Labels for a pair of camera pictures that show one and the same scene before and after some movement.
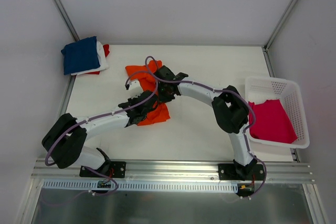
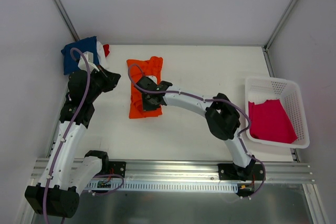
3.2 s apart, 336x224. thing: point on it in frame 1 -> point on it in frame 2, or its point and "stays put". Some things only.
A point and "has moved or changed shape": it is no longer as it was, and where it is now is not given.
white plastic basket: (263, 89) stays put
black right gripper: (165, 91) -> (148, 99)
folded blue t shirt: (81, 56) stays put
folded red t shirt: (106, 50) stays put
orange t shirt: (146, 75) has moved or changed shape
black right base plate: (235, 172) stays put
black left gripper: (148, 100) -> (109, 78)
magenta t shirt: (272, 123) stays put
